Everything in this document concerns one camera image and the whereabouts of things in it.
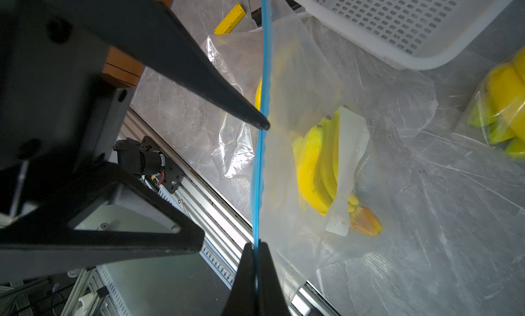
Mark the yellow flat block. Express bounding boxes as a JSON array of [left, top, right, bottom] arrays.
[[213, 3, 246, 35]]

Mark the clear zip bag blue seal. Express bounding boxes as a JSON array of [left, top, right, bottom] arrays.
[[204, 0, 525, 316]]

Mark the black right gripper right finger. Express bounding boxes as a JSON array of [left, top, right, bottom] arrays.
[[256, 241, 290, 316]]

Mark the aluminium front rail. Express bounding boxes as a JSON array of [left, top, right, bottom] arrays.
[[61, 108, 341, 316]]

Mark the black white chessboard box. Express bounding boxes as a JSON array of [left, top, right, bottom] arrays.
[[248, 0, 304, 27]]

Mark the yellow green banana bunch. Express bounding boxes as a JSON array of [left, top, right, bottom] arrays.
[[466, 47, 525, 160]]

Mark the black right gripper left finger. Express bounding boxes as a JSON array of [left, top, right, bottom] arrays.
[[221, 243, 256, 316]]

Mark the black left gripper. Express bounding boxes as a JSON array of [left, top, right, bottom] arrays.
[[1, 0, 205, 282]]

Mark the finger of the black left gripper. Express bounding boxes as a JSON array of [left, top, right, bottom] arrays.
[[43, 0, 270, 130]]

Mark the white perforated plastic basket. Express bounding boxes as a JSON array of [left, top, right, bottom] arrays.
[[294, 0, 513, 71]]

